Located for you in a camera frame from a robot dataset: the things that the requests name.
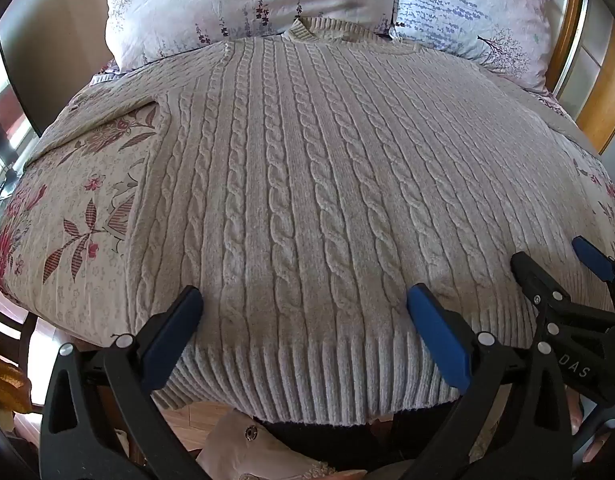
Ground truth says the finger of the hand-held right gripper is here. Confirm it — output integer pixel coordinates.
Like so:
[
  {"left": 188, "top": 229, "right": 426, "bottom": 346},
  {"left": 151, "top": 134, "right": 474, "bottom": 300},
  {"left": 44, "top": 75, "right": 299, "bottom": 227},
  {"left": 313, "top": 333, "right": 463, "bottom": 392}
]
[
  {"left": 571, "top": 236, "right": 615, "bottom": 306},
  {"left": 510, "top": 252, "right": 574, "bottom": 322}
]

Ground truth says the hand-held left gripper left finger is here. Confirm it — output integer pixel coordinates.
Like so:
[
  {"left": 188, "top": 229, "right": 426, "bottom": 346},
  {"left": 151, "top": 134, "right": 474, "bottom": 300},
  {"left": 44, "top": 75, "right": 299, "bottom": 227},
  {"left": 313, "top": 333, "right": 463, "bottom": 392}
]
[{"left": 38, "top": 285, "right": 223, "bottom": 480}]

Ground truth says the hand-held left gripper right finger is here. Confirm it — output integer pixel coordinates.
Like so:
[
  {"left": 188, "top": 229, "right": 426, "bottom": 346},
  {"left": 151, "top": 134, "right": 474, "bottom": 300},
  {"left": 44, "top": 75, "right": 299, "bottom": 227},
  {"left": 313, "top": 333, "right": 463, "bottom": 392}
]
[{"left": 406, "top": 283, "right": 573, "bottom": 480}]

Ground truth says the beige cable-knit sweater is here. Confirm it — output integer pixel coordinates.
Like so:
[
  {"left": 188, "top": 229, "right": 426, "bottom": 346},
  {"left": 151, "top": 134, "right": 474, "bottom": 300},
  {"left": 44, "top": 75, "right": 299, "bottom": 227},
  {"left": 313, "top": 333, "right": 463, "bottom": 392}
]
[{"left": 90, "top": 17, "right": 615, "bottom": 428}]

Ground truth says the pink cloth with snap button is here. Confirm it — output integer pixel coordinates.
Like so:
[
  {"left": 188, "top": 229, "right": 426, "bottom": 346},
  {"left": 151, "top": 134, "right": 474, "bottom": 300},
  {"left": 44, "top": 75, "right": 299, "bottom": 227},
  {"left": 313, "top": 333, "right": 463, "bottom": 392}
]
[{"left": 194, "top": 409, "right": 369, "bottom": 480}]

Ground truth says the floral bedspread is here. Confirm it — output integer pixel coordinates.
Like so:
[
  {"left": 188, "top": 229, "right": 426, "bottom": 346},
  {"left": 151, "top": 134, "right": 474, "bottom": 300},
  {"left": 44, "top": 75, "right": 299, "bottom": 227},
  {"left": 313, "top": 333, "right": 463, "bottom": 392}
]
[{"left": 0, "top": 57, "right": 615, "bottom": 353}]

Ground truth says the wooden headboard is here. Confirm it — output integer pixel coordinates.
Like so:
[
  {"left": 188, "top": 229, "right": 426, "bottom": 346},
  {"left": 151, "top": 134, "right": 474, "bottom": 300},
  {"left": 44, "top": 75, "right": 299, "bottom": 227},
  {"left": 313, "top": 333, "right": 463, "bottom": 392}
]
[{"left": 545, "top": 0, "right": 615, "bottom": 157}]

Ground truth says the yellow cloth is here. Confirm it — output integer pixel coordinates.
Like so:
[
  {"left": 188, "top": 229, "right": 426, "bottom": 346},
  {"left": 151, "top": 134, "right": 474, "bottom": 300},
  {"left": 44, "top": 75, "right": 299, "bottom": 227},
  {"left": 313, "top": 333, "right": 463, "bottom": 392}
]
[{"left": 0, "top": 349, "right": 31, "bottom": 413}]

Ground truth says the pale blue printed pillow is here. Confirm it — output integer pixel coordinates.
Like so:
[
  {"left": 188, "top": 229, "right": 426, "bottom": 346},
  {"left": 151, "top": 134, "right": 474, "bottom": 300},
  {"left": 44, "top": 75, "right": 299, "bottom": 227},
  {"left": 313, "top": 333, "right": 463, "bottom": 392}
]
[{"left": 389, "top": 0, "right": 559, "bottom": 96}]

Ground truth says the dark flat panel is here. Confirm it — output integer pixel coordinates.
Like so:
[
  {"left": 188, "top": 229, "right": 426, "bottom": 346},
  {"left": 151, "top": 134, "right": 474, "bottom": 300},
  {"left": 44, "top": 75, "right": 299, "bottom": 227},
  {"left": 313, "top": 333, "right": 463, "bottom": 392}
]
[{"left": 0, "top": 24, "right": 49, "bottom": 139}]

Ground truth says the white pillow with purple flowers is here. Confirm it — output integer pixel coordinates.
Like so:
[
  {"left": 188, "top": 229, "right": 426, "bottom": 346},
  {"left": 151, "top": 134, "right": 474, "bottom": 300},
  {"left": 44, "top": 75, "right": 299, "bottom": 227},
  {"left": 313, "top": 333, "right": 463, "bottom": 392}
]
[{"left": 102, "top": 0, "right": 404, "bottom": 75}]

